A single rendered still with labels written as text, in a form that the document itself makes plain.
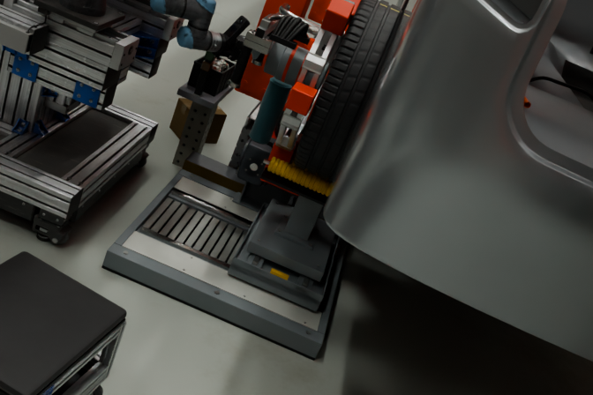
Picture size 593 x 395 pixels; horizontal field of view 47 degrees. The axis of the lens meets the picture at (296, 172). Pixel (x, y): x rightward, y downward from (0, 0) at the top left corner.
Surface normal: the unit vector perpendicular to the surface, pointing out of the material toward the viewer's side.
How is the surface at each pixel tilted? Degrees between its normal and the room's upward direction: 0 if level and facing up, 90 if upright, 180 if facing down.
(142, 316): 0
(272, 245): 0
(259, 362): 0
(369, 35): 42
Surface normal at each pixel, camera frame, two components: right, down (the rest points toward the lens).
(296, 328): 0.36, -0.84
